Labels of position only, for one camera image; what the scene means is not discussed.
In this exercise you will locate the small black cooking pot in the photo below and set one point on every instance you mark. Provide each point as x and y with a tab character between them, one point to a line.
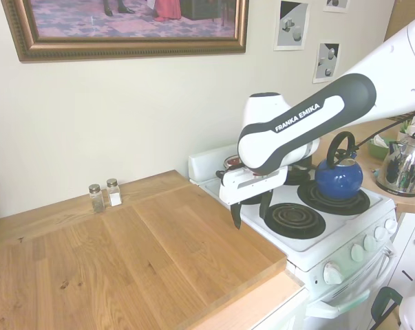
220	174

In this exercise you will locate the white stove knob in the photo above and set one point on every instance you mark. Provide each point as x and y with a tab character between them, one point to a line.
358	252
390	225
332	273
370	242
380	233

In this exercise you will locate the white electric stove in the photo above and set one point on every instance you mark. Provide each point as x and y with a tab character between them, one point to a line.
331	247

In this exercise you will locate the glass pot lid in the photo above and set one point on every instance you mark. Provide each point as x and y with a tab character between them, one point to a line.
233	160

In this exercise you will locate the small black coil burner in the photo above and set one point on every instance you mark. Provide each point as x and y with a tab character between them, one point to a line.
295	220

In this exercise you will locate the gold framed painting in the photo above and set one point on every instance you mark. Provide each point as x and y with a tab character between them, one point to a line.
124	20

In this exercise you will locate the stainless steel electric kettle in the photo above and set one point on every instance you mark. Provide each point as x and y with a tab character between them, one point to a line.
403	165

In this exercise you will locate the large black coil burner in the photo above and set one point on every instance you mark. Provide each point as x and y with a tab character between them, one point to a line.
362	203

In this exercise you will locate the white cabinet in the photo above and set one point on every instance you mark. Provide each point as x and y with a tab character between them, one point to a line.
410	254

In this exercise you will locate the large grey paper print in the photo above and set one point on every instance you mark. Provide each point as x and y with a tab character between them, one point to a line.
291	24

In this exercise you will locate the dark metal clamp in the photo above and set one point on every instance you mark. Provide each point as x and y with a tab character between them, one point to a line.
377	302

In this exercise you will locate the cropped grey paper print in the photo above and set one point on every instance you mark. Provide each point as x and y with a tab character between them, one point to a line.
336	5

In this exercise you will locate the green container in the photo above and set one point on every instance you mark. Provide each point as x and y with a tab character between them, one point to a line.
374	150

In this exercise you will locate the small grey paper print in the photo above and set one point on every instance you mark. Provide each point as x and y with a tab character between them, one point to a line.
327	63

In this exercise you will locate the blue enamel kettle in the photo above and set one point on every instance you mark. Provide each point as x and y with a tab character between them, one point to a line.
338	178

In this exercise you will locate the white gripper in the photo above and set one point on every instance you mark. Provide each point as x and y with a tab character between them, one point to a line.
252	184

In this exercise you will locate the white Franka Emika robot arm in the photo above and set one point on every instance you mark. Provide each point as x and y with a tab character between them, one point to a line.
296	130

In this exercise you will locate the glass pepper shaker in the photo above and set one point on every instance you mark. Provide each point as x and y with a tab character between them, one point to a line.
97	201

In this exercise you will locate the wooden butcher block board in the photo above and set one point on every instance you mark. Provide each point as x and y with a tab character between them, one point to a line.
124	261

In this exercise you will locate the glass salt shaker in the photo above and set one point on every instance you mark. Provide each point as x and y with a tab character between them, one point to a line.
114	195

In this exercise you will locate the small green plant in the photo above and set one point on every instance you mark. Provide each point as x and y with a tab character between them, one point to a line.
406	126

